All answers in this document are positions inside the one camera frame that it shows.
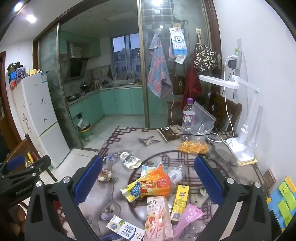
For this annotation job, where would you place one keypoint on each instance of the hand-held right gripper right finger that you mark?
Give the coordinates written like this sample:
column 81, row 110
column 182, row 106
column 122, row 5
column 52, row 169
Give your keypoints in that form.
column 207, row 180

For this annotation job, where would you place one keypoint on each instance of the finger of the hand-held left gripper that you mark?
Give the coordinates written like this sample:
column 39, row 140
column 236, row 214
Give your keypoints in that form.
column 15, row 162
column 40, row 163

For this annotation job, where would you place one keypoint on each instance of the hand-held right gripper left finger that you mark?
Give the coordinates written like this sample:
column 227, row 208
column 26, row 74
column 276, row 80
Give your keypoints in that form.
column 89, row 178

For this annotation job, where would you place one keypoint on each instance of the clear crushed plastic bottle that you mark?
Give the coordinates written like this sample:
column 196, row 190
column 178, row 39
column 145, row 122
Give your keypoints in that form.
column 175, row 173

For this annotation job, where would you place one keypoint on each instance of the yellow tea carton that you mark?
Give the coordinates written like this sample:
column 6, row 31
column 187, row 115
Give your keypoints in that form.
column 179, row 201

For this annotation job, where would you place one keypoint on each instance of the white blue snack packet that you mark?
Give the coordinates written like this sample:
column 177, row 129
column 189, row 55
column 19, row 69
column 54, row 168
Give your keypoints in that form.
column 130, row 161

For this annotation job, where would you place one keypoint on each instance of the person's left hand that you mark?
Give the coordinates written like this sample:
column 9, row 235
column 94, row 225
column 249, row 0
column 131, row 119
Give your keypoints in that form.
column 17, row 217

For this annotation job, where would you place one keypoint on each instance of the zip bag of orange snacks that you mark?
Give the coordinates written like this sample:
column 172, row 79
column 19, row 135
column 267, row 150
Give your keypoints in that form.
column 196, row 146

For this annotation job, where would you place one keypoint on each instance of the wooden coaster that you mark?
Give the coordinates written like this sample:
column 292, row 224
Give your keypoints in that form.
column 245, row 164

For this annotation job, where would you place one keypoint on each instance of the pink plastic wrapper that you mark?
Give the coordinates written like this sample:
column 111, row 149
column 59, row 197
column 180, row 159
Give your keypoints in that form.
column 187, row 217

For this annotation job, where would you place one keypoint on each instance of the green kitchen waste bin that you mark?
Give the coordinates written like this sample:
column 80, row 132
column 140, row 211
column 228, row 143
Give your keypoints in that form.
column 84, row 134

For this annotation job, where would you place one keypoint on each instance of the white refrigerator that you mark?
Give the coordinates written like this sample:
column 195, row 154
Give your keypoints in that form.
column 39, row 109

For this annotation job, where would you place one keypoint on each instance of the orange snack bag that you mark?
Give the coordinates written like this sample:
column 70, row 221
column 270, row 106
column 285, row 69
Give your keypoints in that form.
column 152, row 183

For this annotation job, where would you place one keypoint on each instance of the white milk carton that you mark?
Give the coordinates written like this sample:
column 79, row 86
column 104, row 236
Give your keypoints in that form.
column 124, row 229

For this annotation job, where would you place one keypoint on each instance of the small wooden box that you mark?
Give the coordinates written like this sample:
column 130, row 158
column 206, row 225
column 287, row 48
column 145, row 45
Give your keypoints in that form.
column 269, row 177

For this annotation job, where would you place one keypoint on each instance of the purple-capped drink bottle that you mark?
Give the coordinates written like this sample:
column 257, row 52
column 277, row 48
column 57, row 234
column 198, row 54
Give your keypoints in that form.
column 188, row 120

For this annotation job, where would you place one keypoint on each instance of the pink biscuit stick box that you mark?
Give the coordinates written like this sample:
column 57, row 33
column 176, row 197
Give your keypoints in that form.
column 157, row 220

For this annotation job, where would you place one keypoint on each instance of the dark wooden chair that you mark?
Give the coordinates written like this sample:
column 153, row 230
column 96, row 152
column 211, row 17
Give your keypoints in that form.
column 231, row 111

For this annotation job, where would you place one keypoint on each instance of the white desk lamp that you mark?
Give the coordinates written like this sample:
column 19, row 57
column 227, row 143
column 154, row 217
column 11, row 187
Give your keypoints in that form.
column 251, row 111

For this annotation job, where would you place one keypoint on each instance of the teal kitchen cabinets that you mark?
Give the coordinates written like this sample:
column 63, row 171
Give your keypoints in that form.
column 122, row 102

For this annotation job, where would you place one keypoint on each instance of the black wok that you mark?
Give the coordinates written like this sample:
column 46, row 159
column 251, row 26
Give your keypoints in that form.
column 84, row 86

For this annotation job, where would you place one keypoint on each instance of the blue plastic crate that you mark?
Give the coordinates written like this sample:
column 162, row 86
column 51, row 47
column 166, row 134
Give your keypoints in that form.
column 18, row 73

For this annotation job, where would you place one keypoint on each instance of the red cloth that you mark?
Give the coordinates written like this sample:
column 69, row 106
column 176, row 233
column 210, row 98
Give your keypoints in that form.
column 193, row 88

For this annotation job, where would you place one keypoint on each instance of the brown bag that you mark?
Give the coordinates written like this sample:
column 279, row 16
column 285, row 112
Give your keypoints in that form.
column 179, row 85

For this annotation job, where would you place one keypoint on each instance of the black range hood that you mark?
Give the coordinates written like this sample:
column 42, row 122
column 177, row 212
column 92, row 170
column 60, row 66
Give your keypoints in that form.
column 77, row 64

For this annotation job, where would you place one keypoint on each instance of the plaid towel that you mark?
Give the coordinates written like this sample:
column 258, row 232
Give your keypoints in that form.
column 157, row 71

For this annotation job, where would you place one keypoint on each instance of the letter-patterned bag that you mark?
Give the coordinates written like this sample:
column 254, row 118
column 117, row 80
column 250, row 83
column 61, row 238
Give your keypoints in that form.
column 205, row 59

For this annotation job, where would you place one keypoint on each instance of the kitchen window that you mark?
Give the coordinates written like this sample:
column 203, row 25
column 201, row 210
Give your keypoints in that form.
column 126, row 55

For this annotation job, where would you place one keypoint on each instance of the white power strip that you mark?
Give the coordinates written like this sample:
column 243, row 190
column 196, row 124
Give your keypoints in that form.
column 238, row 54

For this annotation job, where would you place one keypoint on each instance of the white blue hanging bag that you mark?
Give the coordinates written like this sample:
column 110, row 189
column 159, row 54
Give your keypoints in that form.
column 177, row 44

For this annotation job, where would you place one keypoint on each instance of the ceiling light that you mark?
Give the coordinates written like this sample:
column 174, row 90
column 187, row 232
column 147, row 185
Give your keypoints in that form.
column 31, row 18
column 18, row 5

